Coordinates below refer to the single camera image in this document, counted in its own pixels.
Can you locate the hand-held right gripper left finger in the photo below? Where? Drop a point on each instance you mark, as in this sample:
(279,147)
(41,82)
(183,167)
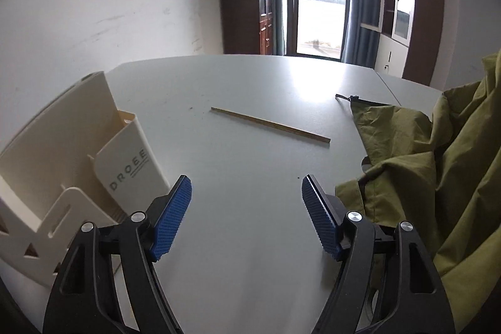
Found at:
(172,216)

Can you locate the cream plastic utensil holder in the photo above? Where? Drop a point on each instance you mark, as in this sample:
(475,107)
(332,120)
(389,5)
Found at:
(58,146)

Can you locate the brown glass-door bookcase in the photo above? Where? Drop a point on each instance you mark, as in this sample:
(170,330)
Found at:
(424,25)

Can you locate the tape roll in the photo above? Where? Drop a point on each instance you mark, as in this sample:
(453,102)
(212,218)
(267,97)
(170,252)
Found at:
(362,164)

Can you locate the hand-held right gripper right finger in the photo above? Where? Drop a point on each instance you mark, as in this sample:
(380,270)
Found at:
(319,216)

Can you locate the wooden chopstick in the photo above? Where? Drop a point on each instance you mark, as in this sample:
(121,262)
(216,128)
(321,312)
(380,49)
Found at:
(270,124)

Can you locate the olive green jacket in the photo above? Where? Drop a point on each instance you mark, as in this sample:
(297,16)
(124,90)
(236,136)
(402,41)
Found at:
(450,162)

